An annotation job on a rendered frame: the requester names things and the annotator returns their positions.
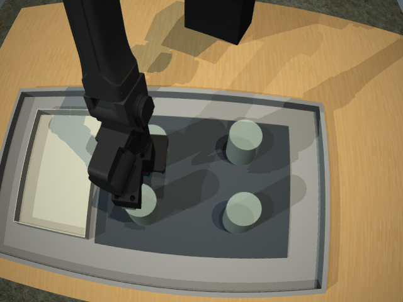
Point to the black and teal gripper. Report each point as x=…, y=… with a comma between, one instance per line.
x=160, y=145

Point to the clear glass jar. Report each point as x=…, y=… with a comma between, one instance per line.
x=150, y=211
x=244, y=139
x=154, y=129
x=241, y=213

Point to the beige shallow tray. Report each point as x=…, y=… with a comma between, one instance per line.
x=54, y=192

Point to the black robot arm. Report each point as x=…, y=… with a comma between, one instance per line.
x=115, y=94

